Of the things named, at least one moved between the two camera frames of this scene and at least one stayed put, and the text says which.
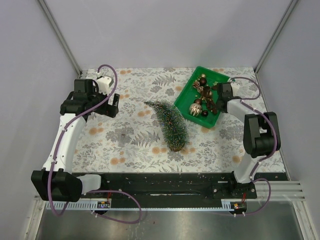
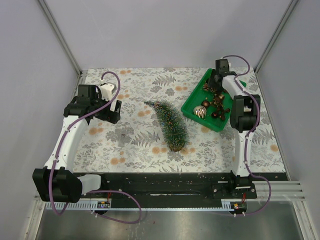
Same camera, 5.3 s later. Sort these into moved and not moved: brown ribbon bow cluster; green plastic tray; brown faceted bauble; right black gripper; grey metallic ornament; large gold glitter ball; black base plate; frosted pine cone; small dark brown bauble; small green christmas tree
Moved: brown faceted bauble; brown ribbon bow cluster; small dark brown bauble; right black gripper; frosted pine cone; green plastic tray; large gold glitter ball
Not moved: black base plate; grey metallic ornament; small green christmas tree
